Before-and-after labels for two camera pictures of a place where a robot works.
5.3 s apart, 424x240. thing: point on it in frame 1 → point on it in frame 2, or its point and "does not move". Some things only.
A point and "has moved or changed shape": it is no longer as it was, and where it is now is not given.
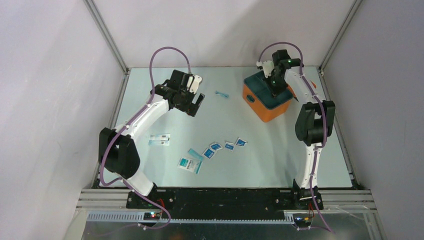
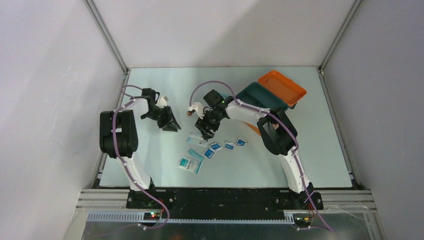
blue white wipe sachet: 229,146 does not move
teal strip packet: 195,154 does not move
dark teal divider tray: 257,87 has moved or changed shape
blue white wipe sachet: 208,153 does not move
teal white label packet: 193,165 does not move
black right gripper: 276,91 → 202,123
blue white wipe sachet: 216,146 does not move
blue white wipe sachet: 241,142 does not move
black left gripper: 190,108 → 170,123
